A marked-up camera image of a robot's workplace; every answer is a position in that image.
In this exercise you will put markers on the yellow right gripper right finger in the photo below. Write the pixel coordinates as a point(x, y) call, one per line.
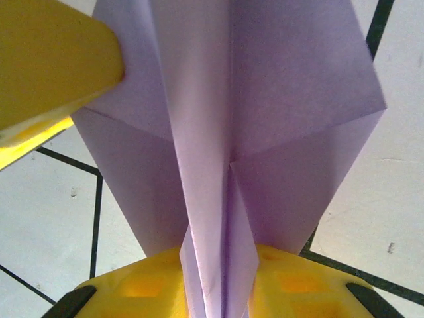
point(304, 291)

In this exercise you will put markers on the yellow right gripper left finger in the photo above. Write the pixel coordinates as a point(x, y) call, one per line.
point(139, 291)

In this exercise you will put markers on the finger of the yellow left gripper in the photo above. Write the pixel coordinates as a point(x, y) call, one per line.
point(49, 66)

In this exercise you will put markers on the light purple paper sheet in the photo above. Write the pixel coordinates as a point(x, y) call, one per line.
point(212, 132)

